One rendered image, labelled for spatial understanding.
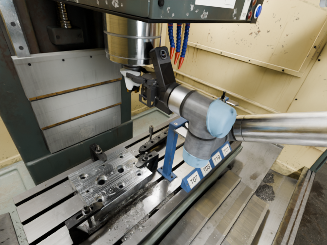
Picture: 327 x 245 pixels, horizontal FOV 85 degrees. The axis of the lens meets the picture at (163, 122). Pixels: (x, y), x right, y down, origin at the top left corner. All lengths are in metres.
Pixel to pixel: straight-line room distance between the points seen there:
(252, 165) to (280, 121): 0.98
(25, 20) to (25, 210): 0.75
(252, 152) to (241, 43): 0.79
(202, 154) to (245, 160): 1.01
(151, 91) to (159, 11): 0.22
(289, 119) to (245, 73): 1.02
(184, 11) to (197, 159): 0.32
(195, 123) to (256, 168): 1.07
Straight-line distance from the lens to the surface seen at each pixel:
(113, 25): 0.50
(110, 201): 0.78
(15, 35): 0.90
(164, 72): 0.47
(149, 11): 0.33
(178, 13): 0.37
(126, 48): 0.49
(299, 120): 0.47
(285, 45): 1.37
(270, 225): 1.31
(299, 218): 1.25
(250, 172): 1.41
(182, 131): 0.73
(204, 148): 0.44
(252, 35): 1.43
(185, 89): 0.43
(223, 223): 1.07
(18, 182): 1.55
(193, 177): 0.93
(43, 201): 0.97
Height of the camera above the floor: 1.65
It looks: 35 degrees down
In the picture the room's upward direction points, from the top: 7 degrees clockwise
